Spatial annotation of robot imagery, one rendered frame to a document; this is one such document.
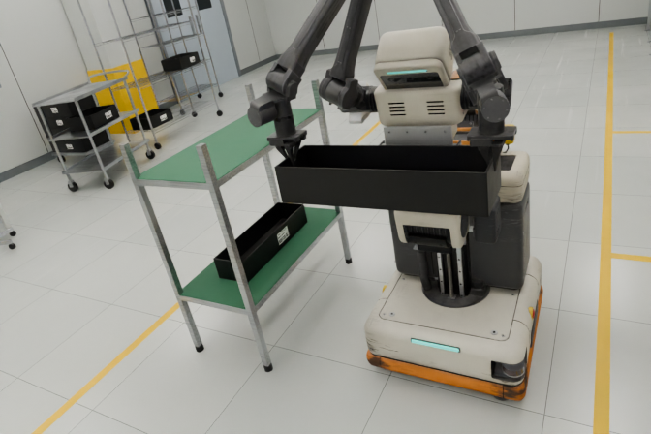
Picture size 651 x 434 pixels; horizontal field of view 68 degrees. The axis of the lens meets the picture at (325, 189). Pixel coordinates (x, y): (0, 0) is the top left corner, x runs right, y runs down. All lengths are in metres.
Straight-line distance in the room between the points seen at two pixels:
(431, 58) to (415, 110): 0.20
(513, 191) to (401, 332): 0.69
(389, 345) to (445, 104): 1.01
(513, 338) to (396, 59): 1.08
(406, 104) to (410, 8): 7.80
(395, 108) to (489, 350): 0.93
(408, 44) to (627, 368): 1.52
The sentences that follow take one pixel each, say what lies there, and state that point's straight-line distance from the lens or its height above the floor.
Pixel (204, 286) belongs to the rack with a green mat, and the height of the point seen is 0.35.
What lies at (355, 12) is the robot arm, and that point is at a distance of 1.48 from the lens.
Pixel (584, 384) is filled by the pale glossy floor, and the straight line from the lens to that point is 2.23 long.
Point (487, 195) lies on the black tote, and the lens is 1.16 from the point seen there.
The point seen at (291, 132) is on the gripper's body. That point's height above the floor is 1.20.
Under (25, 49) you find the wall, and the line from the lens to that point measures 7.12.
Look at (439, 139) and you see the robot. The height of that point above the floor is 1.06.
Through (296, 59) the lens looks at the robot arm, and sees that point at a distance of 1.33.
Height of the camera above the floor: 1.60
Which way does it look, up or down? 24 degrees down
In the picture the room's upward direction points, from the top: 11 degrees counter-clockwise
